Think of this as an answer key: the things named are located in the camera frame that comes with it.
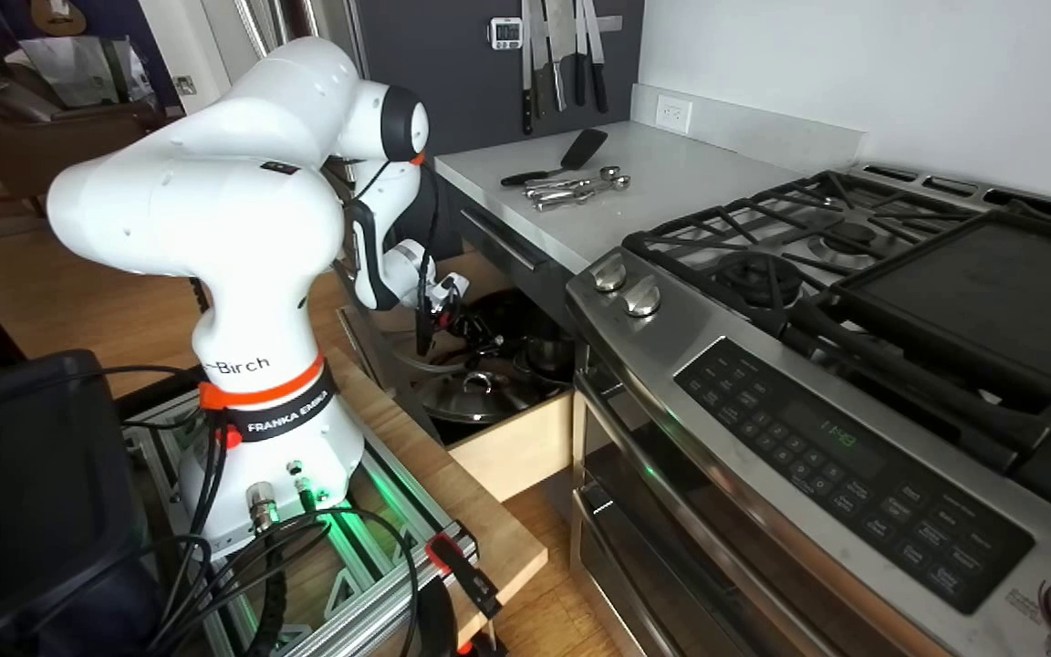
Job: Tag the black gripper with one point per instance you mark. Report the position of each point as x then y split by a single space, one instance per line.
445 307

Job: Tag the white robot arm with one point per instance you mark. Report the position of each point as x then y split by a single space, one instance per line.
254 199

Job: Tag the black pan in drawer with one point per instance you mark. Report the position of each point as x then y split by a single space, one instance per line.
512 328

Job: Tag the open wooden drawer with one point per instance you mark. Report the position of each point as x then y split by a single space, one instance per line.
508 456

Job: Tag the silver pot lid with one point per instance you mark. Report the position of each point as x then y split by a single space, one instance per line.
474 401

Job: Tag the silver measuring spoons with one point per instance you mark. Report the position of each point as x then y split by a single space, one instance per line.
577 192

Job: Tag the grey kitchen countertop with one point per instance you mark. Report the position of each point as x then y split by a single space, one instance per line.
643 181

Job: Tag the left range knob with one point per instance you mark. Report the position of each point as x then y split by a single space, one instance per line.
610 271

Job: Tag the range knob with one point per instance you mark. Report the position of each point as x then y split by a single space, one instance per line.
643 296
610 271

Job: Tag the black spatula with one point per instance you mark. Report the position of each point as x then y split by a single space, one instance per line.
574 160

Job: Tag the kitchen knives on rack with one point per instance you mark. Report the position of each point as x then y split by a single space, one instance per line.
563 57

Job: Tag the stainless steel gas range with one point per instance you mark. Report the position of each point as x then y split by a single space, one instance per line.
864 495

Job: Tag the black box left foreground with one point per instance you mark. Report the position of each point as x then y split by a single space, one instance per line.
72 529

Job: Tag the black griddle plate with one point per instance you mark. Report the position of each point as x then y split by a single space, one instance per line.
976 295

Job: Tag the white wall outlet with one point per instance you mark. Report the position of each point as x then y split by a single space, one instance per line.
673 116

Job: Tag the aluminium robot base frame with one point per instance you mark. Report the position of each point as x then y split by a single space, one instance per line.
413 559

